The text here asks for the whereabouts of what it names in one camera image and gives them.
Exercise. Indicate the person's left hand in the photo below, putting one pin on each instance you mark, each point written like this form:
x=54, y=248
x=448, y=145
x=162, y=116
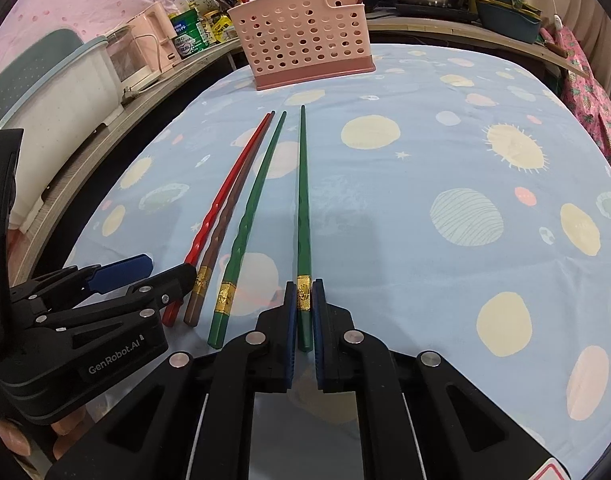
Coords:
x=65, y=430

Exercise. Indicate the wooden counter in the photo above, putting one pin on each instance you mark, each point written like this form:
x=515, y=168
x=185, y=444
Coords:
x=185, y=67

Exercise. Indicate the pink perforated chopstick holder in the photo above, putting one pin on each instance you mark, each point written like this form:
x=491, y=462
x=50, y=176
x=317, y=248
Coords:
x=295, y=35

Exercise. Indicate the pink floral cloth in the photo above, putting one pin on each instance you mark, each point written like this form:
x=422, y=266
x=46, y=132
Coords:
x=590, y=95

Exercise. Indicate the black induction cooker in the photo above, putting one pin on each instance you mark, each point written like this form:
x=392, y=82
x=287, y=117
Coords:
x=435, y=11

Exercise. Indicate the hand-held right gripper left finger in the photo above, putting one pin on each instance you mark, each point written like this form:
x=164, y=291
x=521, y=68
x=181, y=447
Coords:
x=288, y=340

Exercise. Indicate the yellow label packet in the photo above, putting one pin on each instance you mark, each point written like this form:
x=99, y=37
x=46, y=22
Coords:
x=218, y=27

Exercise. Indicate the beige curtain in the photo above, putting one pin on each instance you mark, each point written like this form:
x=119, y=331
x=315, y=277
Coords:
x=585, y=5

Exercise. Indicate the green chopstick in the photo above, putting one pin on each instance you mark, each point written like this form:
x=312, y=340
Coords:
x=245, y=215
x=303, y=220

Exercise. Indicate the green tin can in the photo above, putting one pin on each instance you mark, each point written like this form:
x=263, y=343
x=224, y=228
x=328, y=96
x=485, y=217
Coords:
x=185, y=35

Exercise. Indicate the white plastic tub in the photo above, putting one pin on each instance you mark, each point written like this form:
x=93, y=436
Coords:
x=55, y=110

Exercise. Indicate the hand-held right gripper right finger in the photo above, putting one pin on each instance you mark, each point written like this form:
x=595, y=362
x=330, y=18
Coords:
x=321, y=340

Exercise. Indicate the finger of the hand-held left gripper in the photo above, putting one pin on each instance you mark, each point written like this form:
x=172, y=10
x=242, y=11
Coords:
x=150, y=292
x=120, y=270

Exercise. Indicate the pink kitchen appliance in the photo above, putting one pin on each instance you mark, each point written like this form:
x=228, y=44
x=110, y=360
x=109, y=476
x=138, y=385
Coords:
x=145, y=45

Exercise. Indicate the blue plastic basin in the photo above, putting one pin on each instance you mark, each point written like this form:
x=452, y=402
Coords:
x=505, y=20

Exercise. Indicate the white food packet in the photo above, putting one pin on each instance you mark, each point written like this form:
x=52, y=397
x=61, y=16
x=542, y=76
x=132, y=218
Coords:
x=198, y=1

